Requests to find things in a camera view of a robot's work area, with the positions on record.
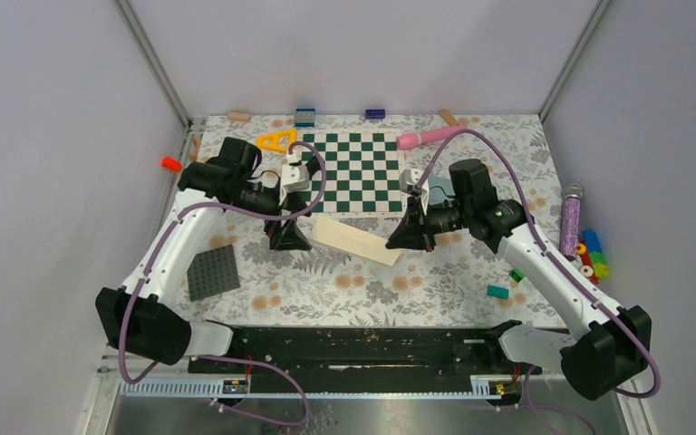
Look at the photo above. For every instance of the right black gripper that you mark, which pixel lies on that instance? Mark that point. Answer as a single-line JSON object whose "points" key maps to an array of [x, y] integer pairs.
{"points": [[416, 231]]}

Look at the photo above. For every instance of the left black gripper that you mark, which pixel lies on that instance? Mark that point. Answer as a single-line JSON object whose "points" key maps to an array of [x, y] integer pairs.
{"points": [[287, 236]]}

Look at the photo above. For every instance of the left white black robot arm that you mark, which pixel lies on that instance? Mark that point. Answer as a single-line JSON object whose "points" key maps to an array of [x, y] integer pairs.
{"points": [[138, 317]]}

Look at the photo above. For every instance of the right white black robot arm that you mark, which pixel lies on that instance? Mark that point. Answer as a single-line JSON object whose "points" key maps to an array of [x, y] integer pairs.
{"points": [[605, 344]]}

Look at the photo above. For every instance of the grey-blue envelope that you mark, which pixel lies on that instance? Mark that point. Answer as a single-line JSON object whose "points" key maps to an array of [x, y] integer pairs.
{"points": [[440, 189]]}

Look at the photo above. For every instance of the floral patterned table mat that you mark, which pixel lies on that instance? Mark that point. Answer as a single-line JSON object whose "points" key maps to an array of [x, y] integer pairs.
{"points": [[446, 287]]}

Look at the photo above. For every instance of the green white chessboard mat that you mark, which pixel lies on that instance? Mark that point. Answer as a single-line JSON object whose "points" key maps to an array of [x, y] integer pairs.
{"points": [[363, 171]]}

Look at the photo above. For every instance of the grey lego baseplate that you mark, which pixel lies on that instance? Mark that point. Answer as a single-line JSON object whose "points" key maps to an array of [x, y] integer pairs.
{"points": [[213, 272]]}

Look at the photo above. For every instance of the pink toy microphone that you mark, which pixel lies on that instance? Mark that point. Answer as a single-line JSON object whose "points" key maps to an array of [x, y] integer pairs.
{"points": [[412, 140]]}

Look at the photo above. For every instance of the yellow triangle toy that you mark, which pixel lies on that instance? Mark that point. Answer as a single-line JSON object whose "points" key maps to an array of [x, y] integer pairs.
{"points": [[278, 141]]}

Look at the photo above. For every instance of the teal small block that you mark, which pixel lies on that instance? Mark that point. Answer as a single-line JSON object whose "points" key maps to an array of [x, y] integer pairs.
{"points": [[498, 292]]}

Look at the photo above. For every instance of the blue grey lego brick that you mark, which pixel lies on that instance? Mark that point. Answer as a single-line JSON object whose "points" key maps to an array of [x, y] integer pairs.
{"points": [[304, 118]]}

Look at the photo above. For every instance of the right wooden cylinder peg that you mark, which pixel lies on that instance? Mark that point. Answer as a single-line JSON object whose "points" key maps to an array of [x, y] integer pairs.
{"points": [[447, 116]]}

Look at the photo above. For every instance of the wooden cylinder peg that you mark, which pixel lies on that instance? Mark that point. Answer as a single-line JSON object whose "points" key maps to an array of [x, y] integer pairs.
{"points": [[239, 116], [447, 116]]}

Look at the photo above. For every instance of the purple lego brick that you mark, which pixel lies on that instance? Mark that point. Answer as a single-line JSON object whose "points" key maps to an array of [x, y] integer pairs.
{"points": [[374, 114]]}

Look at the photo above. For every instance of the left wooden cylinder peg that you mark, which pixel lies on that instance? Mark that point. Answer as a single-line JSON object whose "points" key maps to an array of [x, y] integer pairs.
{"points": [[239, 116]]}

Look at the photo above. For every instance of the orange red small cylinder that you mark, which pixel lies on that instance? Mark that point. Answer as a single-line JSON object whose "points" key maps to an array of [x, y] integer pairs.
{"points": [[172, 165]]}

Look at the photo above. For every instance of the purple glitter microphone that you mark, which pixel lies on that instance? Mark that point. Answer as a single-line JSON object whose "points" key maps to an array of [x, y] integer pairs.
{"points": [[570, 219]]}

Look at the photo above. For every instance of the colourful block toy pile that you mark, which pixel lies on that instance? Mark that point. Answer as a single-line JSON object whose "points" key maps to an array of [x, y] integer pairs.
{"points": [[590, 251]]}

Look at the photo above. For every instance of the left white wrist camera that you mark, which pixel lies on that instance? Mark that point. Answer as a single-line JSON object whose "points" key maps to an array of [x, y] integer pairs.
{"points": [[294, 177]]}

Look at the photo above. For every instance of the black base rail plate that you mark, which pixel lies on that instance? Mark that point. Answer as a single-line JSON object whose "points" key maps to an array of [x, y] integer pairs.
{"points": [[337, 360]]}

